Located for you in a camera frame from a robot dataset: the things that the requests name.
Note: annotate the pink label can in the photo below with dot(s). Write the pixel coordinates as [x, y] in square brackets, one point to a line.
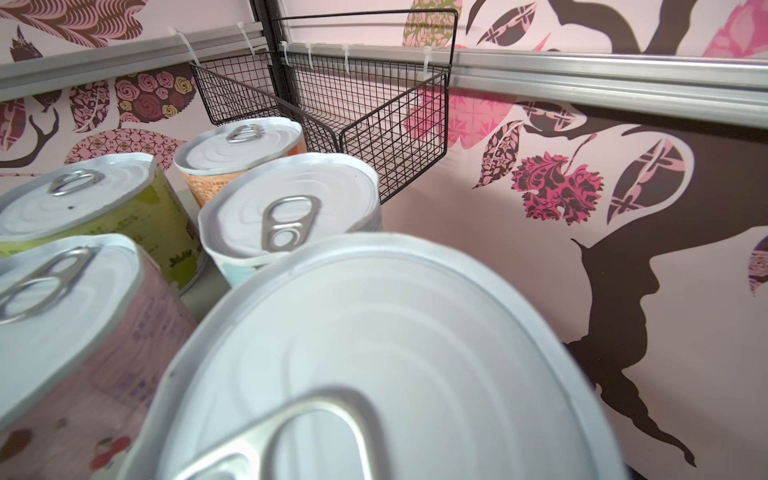
[374, 356]
[88, 327]

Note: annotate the teal label coconut can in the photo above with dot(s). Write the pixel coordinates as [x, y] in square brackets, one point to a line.
[270, 211]

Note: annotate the orange label can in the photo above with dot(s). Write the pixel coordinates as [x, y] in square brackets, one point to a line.
[215, 158]

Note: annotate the green label can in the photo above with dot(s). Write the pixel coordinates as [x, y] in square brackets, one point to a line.
[125, 194]

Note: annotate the grey metal cabinet box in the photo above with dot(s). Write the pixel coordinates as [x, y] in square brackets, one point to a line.
[209, 285]

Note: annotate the black wire mesh basket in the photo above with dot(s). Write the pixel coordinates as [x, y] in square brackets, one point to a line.
[384, 105]

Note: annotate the back aluminium rail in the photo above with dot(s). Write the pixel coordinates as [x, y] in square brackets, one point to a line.
[726, 91]

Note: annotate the aluminium rail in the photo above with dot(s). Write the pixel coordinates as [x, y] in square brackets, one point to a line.
[42, 75]
[726, 91]

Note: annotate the left aluminium rail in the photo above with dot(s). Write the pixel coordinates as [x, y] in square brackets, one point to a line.
[42, 75]

